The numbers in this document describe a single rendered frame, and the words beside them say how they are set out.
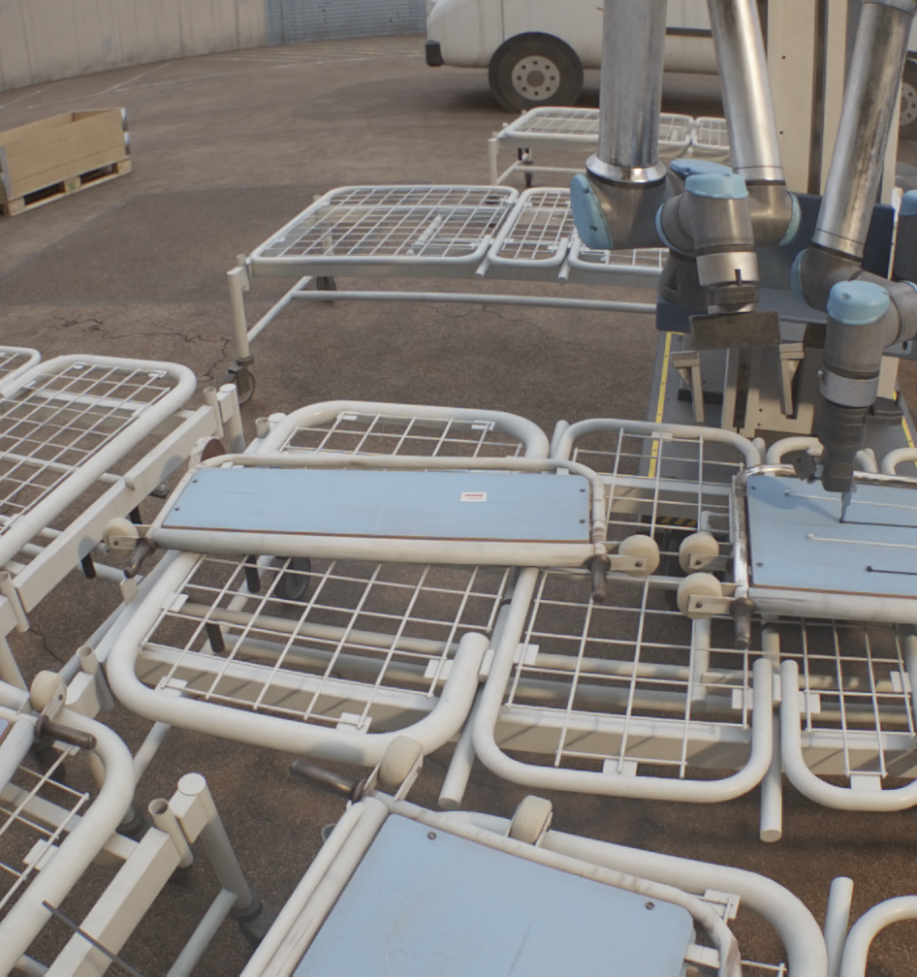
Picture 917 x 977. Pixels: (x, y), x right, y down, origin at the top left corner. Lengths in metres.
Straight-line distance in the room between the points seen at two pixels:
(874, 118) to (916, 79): 7.37
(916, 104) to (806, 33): 6.94
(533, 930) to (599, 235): 1.21
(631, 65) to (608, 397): 1.59
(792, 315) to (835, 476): 0.53
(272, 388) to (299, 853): 1.88
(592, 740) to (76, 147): 6.50
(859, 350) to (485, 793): 1.02
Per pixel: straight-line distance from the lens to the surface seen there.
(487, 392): 3.01
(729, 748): 1.25
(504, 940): 0.90
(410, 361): 3.25
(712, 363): 2.25
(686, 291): 1.80
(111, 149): 7.44
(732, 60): 1.53
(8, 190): 6.95
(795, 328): 1.84
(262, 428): 1.91
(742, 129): 1.51
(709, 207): 1.33
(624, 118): 1.64
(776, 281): 1.97
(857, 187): 1.47
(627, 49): 1.61
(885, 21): 1.50
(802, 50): 1.96
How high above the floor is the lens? 1.36
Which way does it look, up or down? 32 degrees down
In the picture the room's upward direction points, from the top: 3 degrees counter-clockwise
